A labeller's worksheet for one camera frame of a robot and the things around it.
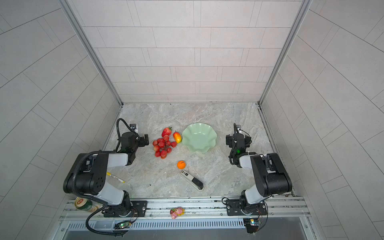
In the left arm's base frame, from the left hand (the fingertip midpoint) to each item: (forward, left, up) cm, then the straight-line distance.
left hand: (142, 132), depth 95 cm
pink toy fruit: (-43, -26, 0) cm, 51 cm away
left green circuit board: (-48, -4, -1) cm, 48 cm away
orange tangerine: (-21, -27, -1) cm, 34 cm away
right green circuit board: (-48, -61, -3) cm, 78 cm away
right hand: (-1, -61, +1) cm, 61 cm away
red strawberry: (+1, -16, 0) cm, 16 cm away
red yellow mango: (-3, -23, 0) cm, 23 cm away
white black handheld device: (-30, -33, 0) cm, 44 cm away
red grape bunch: (-10, -15, +1) cm, 18 cm away
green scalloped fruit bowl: (-3, -37, 0) cm, 37 cm away
